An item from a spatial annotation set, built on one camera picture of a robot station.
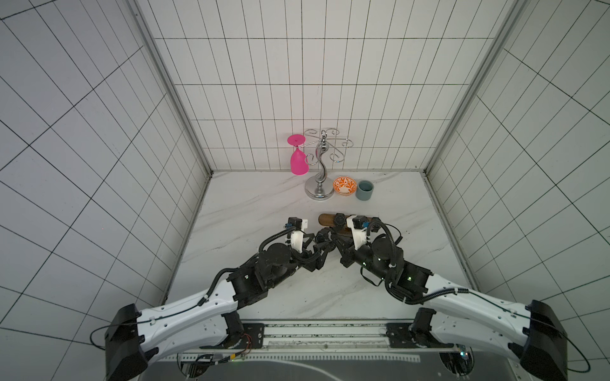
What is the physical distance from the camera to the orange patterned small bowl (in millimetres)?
1118

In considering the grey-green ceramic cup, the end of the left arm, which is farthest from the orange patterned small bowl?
the end of the left arm

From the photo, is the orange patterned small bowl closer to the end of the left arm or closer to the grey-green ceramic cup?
the grey-green ceramic cup

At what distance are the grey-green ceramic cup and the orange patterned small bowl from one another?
0.04 metres

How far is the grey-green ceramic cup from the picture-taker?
1.07 m
